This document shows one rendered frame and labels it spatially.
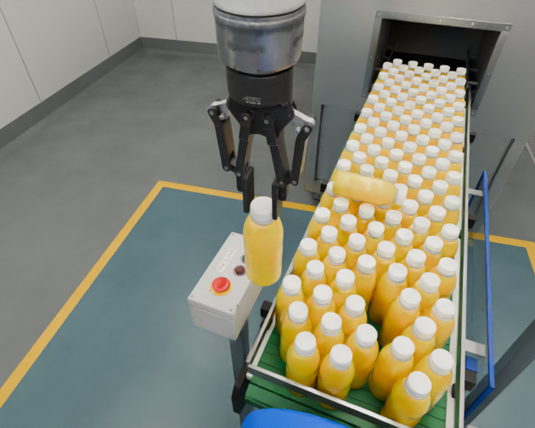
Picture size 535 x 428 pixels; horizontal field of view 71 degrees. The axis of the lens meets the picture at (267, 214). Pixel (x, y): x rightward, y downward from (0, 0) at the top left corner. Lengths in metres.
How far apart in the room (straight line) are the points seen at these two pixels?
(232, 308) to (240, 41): 0.51
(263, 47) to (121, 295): 1.98
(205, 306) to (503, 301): 1.92
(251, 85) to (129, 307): 1.88
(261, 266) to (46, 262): 2.07
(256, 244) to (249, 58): 0.30
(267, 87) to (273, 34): 0.06
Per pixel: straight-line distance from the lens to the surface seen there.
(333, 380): 0.76
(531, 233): 2.95
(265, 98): 0.42
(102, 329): 2.16
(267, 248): 0.60
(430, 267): 0.98
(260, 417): 0.57
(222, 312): 0.75
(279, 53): 0.39
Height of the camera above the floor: 1.72
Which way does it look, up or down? 43 degrees down
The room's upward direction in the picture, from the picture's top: straight up
